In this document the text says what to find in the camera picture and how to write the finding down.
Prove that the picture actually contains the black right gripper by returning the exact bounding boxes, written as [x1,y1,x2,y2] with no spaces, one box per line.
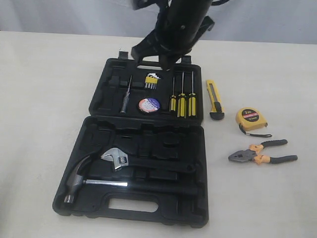
[131,12,214,71]

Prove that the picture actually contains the black electrical tape roll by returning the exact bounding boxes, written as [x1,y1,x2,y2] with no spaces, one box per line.
[138,98,160,114]

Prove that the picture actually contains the yellow utility knife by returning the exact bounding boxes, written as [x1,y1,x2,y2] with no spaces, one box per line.
[206,80,224,120]

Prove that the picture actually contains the yellow measuring tape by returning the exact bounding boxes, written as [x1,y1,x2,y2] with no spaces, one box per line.
[236,107,272,138]

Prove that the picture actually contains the pliers orange black handles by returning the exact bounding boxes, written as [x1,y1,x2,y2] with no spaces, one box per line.
[228,139,298,165]

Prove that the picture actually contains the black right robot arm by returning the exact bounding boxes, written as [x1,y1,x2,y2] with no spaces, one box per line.
[131,0,228,70]

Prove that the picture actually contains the black plastic tool case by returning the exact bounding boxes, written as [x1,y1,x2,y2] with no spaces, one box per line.
[52,52,209,228]

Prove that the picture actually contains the yellow hex key set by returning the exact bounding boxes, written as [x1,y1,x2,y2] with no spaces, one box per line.
[145,73,160,89]

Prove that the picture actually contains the left yellow black screwdriver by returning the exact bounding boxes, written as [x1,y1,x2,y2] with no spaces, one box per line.
[169,77,176,112]

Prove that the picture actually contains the right yellow black screwdriver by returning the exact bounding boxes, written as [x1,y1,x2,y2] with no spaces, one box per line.
[188,72,197,117]

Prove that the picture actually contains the steel claw hammer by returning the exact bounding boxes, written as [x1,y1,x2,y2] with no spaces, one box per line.
[64,154,199,204]

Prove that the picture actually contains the clear handle test screwdriver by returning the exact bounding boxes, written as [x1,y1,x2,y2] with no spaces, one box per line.
[120,75,132,114]

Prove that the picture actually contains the adjustable wrench black handle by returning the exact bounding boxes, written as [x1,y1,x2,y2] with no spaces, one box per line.
[101,147,196,173]

